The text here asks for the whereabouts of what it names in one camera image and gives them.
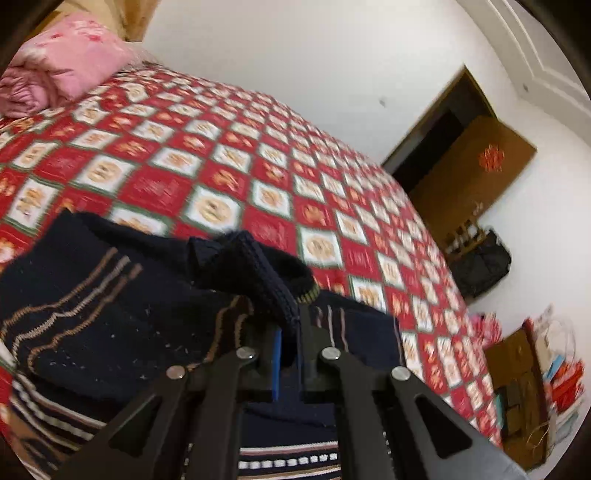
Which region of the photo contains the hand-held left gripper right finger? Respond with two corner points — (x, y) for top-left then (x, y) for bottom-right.
(299, 305), (530, 480)

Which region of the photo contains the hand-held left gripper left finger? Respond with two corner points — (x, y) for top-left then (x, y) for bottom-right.
(52, 323), (283, 480)

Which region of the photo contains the dark navy striped knit sweater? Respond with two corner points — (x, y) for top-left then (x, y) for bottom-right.
(0, 210), (408, 480)

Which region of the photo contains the red checkered printed bedspread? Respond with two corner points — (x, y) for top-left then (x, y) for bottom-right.
(0, 62), (505, 462)

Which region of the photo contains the black bag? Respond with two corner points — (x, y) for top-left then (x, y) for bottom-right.
(450, 230), (513, 299)

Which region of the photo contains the wooden chair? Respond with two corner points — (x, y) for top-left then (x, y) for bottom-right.
(442, 217), (491, 260)

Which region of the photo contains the brown wooden cabinet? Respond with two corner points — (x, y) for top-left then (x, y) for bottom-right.
(484, 318), (556, 463)

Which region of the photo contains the brown wooden door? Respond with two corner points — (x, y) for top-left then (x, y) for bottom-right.
(409, 115), (539, 252)

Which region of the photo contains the red knot decoration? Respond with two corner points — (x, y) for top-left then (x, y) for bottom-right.
(478, 144), (508, 173)

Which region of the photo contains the pink folded quilt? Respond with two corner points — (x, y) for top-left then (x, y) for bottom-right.
(0, 18), (140, 117)

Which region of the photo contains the tan wooden headboard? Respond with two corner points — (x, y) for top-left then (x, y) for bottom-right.
(59, 0), (158, 43)

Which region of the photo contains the dark door frame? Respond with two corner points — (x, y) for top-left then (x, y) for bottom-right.
(381, 65), (498, 195)

